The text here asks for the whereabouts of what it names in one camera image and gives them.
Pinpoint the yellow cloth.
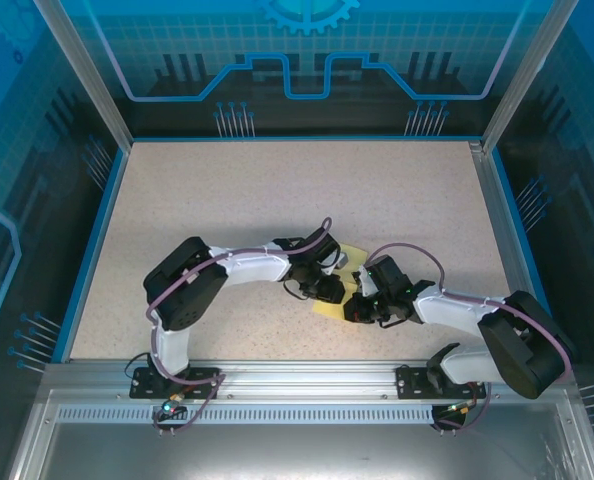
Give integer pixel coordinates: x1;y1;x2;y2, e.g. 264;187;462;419
310;242;369;322

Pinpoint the small adapter with green light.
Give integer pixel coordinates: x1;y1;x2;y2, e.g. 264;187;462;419
444;399;480;417
159;393;186;417

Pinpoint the shiny metal tray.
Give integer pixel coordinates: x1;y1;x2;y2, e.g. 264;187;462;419
6;389;594;480

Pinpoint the blue table edge strip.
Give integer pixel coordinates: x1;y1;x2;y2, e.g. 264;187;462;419
59;147;131;364
489;148;567;364

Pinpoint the long aluminium mounting rail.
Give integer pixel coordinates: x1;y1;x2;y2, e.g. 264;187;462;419
41;358;578;401

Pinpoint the slotted metal cable duct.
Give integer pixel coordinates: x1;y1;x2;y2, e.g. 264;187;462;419
54;404;441;425

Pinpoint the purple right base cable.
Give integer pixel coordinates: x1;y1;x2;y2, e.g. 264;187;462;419
429;372;496;437

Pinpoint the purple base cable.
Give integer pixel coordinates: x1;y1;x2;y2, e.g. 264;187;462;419
429;372;496;437
151;372;227;437

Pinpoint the aluminium side rail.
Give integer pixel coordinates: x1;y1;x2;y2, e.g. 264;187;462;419
469;141;553;362

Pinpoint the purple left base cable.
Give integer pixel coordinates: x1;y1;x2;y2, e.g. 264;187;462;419
151;372;227;437

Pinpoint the aluminium frame post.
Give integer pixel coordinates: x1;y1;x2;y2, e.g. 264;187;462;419
479;0;578;152
31;0;133;150

